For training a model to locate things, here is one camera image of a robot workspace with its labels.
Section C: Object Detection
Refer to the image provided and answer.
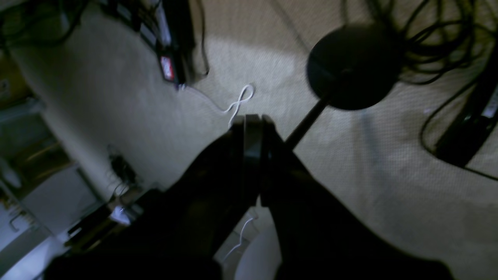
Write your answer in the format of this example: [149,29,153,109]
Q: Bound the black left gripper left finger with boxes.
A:
[43,116,245,280]

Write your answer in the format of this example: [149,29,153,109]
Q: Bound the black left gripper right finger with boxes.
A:
[244,115,453,280]

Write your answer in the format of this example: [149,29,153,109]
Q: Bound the black device on floor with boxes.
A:
[435,48,498,167]

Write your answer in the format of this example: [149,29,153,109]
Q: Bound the black round stand base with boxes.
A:
[284,24,403,150]

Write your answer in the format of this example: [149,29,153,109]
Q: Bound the black power strip with label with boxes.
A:
[98,0,196,89]

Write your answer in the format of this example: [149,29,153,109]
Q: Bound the white floor cable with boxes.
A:
[180,84,255,129]

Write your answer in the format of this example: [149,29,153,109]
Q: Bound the tangled black cables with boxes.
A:
[340,0,498,181]

